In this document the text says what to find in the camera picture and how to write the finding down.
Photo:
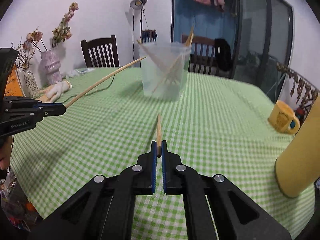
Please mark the yellow bear mug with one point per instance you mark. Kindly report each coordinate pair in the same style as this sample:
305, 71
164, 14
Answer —
283, 119

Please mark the metal rack with ornaments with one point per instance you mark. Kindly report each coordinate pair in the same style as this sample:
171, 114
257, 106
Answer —
306, 92

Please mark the person left hand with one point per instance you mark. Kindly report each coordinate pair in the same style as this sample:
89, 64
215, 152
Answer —
5, 153

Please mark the yellow cylinder bottle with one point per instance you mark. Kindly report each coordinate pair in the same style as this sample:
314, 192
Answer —
298, 166

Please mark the black jacket on chair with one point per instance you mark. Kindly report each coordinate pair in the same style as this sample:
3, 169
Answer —
223, 54

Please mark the studio lamp on stand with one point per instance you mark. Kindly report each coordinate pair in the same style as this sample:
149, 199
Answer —
140, 27

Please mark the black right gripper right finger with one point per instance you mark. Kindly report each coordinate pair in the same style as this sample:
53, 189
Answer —
214, 207

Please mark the dark wooden chair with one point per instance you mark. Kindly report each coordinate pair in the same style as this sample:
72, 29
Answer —
100, 52

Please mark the green checkered tablecloth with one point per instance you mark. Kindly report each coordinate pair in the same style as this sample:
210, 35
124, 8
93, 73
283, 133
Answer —
217, 126

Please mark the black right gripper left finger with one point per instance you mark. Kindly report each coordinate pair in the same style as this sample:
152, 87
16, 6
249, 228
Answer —
103, 208

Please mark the pink ceramic vase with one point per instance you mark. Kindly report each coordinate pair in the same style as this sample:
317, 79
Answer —
50, 63

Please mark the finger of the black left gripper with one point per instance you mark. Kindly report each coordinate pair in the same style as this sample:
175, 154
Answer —
52, 109
46, 105

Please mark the clear plastic container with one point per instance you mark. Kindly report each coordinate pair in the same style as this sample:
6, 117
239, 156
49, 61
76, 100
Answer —
170, 91

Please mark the small speckled vase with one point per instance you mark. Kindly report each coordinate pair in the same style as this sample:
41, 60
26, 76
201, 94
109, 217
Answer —
30, 83

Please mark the orange box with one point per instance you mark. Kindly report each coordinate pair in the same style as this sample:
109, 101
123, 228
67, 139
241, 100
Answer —
13, 87

